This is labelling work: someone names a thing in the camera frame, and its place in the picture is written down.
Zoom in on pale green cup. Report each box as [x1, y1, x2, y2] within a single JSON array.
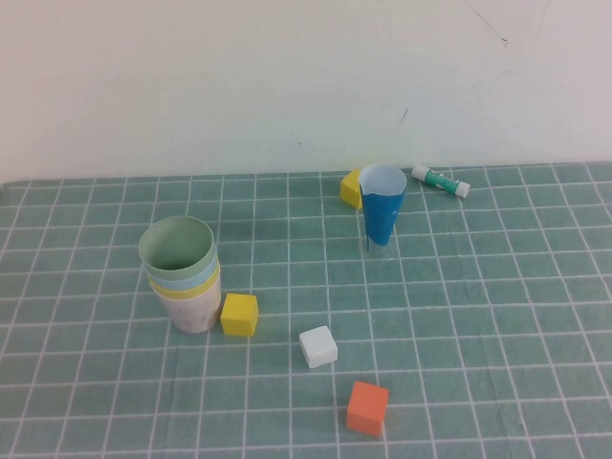
[[138, 215, 217, 284]]

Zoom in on light blue cup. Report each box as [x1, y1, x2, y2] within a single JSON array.
[[143, 251, 220, 294]]

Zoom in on yellow cup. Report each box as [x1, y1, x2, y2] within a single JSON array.
[[147, 265, 223, 304]]

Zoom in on small yellow block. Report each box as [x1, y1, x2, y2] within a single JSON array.
[[339, 167, 365, 210]]

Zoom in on blue paper cone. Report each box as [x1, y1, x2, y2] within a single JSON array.
[[359, 164, 409, 251]]

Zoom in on large yellow cube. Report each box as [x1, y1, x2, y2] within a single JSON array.
[[219, 292, 260, 339]]

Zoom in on white cube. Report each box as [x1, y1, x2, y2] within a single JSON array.
[[298, 325, 339, 370]]

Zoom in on green white glue stick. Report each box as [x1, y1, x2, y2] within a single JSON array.
[[410, 163, 472, 199]]

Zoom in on white speckled plastic cup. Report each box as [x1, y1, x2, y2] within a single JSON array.
[[152, 279, 223, 335]]

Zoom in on green checked tablecloth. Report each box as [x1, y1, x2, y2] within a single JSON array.
[[0, 162, 612, 459]]

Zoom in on orange cube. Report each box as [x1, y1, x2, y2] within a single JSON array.
[[345, 381, 390, 438]]

